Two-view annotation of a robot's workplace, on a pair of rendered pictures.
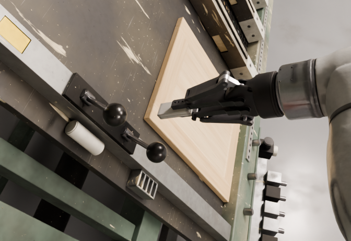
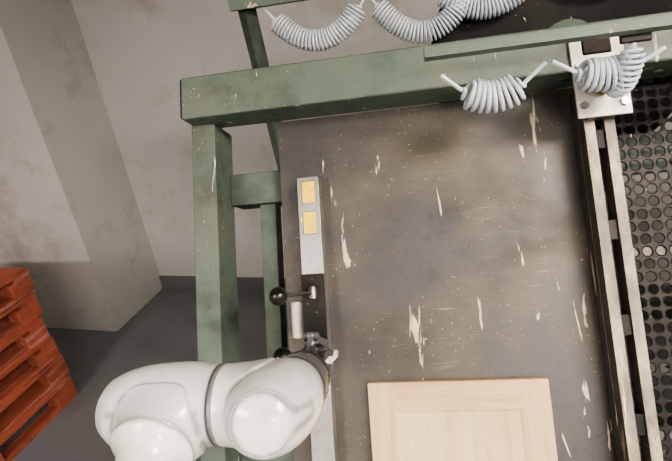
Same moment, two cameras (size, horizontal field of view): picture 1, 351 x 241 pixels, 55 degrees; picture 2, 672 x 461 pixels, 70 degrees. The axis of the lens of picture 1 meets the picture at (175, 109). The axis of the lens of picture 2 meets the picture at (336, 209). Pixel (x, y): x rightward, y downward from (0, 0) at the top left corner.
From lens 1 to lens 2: 86 cm
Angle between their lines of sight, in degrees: 70
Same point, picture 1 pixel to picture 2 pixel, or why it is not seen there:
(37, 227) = (216, 307)
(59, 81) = (309, 267)
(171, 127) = (385, 427)
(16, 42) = (307, 227)
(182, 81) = (459, 423)
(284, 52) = not seen: outside the picture
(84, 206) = not seen: hidden behind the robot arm
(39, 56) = (312, 244)
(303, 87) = not seen: hidden behind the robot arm
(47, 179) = (273, 321)
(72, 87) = (310, 277)
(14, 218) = (214, 289)
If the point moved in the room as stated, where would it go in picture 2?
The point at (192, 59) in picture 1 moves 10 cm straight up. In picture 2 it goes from (511, 431) to (511, 393)
